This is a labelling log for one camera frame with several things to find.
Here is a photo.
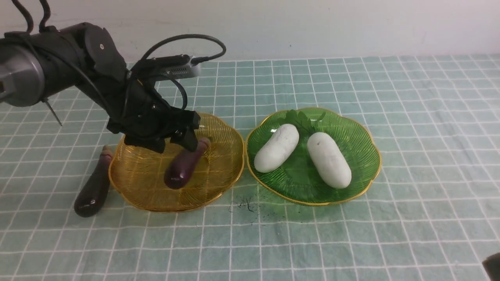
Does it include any white radish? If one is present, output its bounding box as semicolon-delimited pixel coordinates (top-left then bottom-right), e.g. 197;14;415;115
254;110;327;173
307;132;352;189

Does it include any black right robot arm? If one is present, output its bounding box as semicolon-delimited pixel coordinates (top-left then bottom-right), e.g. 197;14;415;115
482;253;500;281

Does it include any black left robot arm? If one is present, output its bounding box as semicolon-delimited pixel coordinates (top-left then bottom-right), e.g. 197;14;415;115
1;0;200;153

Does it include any green checkered tablecloth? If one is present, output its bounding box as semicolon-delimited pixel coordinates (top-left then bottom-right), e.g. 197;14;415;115
0;54;500;281

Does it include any black camera cable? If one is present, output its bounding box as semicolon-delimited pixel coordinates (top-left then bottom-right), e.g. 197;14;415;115
139;34;227;110

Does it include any amber plastic plate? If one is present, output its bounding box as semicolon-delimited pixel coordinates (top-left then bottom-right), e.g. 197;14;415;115
108;113;245;212

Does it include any green plastic plate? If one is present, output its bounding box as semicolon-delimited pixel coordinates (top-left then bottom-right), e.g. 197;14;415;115
245;107;382;206

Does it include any dark purple eggplant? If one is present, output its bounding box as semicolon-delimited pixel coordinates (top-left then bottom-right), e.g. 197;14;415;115
73;145;114;218
164;137;211;190

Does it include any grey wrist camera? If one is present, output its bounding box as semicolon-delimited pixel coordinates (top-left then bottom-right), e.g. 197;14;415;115
145;54;201;80

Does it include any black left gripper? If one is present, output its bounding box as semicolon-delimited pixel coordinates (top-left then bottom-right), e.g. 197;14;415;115
107;59;201;153

